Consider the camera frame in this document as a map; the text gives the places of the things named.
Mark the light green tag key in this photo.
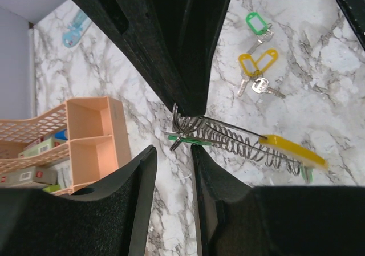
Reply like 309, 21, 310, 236
245, 12, 274, 55

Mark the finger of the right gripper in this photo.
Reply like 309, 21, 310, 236
72, 0, 188, 115
152, 0, 230, 116

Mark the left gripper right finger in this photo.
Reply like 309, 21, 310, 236
191, 145, 364, 255

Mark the peach desk organizer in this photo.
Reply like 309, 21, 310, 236
1, 96, 132, 195

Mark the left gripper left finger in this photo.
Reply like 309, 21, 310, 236
1, 146, 157, 255

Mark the metal keyring with yellow grip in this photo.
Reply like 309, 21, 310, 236
171, 104, 329, 176

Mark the grey green box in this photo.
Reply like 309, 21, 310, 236
18, 137, 66, 158

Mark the yellow tag key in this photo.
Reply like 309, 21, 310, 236
237, 54, 258, 97
256, 49, 279, 73

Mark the blue packaged item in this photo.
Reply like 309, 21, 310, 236
62, 9, 92, 48

